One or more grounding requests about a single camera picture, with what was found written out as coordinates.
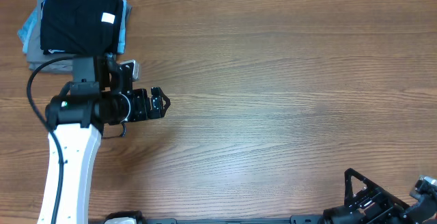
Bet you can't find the black t-shirt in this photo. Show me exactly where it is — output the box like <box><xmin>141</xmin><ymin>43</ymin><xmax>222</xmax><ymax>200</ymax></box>
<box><xmin>39</xmin><ymin>0</ymin><xmax>124</xmax><ymax>57</ymax></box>

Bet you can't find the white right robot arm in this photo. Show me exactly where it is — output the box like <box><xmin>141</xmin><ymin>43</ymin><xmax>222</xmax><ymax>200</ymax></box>
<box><xmin>318</xmin><ymin>168</ymin><xmax>436</xmax><ymax>224</ymax></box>

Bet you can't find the light blue folded t-shirt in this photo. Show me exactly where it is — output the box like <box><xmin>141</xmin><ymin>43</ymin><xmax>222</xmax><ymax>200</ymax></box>
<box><xmin>40</xmin><ymin>0</ymin><xmax>128</xmax><ymax>55</ymax></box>

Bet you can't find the blue folded shirt under stack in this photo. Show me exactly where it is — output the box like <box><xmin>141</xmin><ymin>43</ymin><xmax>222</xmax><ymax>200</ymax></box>
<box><xmin>17</xmin><ymin>8</ymin><xmax>41</xmax><ymax>55</ymax></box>

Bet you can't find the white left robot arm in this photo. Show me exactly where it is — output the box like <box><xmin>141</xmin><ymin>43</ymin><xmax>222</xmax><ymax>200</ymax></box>
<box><xmin>37</xmin><ymin>57</ymin><xmax>171</xmax><ymax>223</ymax></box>

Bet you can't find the grey folded t-shirt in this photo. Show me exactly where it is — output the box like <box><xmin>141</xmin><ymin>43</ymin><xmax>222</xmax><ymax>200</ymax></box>
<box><xmin>26</xmin><ymin>0</ymin><xmax>132</xmax><ymax>70</ymax></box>

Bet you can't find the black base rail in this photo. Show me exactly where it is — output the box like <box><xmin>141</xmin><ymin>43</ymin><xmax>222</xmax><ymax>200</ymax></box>
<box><xmin>145</xmin><ymin>214</ymin><xmax>322</xmax><ymax>224</ymax></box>

